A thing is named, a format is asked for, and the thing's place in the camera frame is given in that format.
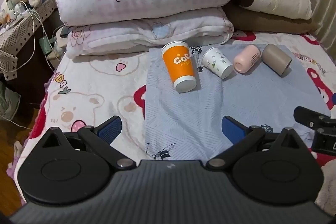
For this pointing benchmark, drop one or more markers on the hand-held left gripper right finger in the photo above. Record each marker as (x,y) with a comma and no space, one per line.
(232,129)

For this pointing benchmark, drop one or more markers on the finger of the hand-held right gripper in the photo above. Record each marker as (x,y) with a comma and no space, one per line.
(307,117)

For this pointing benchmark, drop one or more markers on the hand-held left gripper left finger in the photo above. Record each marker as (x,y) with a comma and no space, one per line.
(110,130)

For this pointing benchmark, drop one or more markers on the taupe cup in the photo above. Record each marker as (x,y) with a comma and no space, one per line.
(274,57)

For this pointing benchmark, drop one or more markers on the white patterned paper cup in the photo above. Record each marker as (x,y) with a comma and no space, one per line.
(215,62)

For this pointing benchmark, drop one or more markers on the pink cup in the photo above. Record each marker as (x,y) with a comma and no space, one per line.
(246,58)

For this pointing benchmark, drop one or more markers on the orange paper cup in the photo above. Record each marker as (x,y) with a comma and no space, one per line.
(179,64)

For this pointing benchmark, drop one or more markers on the beige fluffy cloth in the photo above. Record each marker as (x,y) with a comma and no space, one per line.
(326,184)

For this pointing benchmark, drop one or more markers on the grey-blue printed cloth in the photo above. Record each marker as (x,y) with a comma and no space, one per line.
(262,98)

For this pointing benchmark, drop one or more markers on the pink heart print pillow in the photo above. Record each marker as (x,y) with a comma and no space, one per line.
(136,33)

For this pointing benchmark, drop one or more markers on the brown folded blanket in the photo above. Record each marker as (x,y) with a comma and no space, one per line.
(267,22)

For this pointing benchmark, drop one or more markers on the green cloth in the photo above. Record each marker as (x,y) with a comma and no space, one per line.
(8,103)

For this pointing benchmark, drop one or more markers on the side table with patterned cover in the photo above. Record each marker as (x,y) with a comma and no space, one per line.
(18,37)

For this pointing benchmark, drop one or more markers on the white charger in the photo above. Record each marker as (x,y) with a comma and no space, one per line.
(20,9)

